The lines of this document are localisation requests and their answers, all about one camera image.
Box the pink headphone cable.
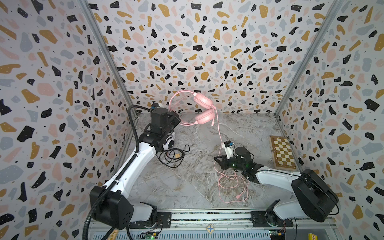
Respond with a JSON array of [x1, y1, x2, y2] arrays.
[[211, 104, 250, 202]]

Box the pink headphones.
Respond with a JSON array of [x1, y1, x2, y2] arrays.
[[168, 90, 217, 127]]

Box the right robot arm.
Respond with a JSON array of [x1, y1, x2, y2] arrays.
[[214, 142, 339, 227]]

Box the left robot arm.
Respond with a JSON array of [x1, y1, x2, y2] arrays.
[[84, 107, 181, 232]]

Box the wooden chessboard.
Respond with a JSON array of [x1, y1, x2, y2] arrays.
[[270, 136, 297, 171]]

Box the yellow block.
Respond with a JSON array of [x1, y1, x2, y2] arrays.
[[308, 233, 318, 240]]

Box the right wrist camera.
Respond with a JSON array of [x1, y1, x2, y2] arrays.
[[222, 141, 235, 159]]

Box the black headphone cable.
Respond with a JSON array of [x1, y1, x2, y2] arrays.
[[155, 143, 191, 169]]

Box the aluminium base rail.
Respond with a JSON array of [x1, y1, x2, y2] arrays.
[[89, 209, 342, 240]]

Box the wooden tile on rail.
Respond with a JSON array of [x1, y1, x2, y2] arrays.
[[206, 224, 215, 234]]

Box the wooden block at rail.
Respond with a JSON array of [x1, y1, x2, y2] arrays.
[[107, 229, 119, 240]]

